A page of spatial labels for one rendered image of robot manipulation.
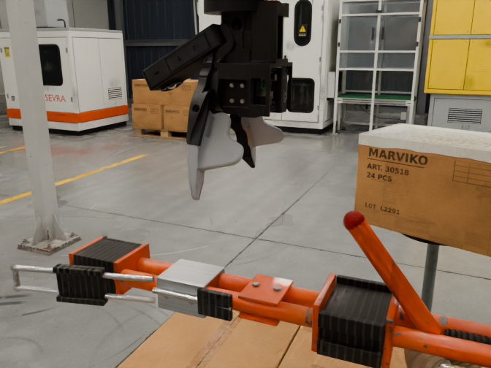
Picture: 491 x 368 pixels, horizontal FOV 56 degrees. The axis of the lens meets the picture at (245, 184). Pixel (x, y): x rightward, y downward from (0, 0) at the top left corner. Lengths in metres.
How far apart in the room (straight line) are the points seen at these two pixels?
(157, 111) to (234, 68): 7.10
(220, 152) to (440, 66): 7.33
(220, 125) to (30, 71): 2.97
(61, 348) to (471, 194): 1.94
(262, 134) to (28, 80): 2.91
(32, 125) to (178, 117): 4.19
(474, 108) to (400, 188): 5.87
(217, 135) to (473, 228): 1.58
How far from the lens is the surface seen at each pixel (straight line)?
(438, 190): 1.97
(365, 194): 2.10
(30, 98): 3.42
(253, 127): 0.57
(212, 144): 0.47
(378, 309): 0.55
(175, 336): 1.47
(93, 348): 2.45
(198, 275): 0.61
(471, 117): 7.85
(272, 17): 0.48
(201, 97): 0.48
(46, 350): 2.51
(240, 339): 1.45
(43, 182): 3.52
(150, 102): 7.69
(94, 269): 0.63
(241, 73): 0.48
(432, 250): 2.25
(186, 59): 0.52
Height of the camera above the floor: 1.37
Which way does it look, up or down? 16 degrees down
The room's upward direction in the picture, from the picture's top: straight up
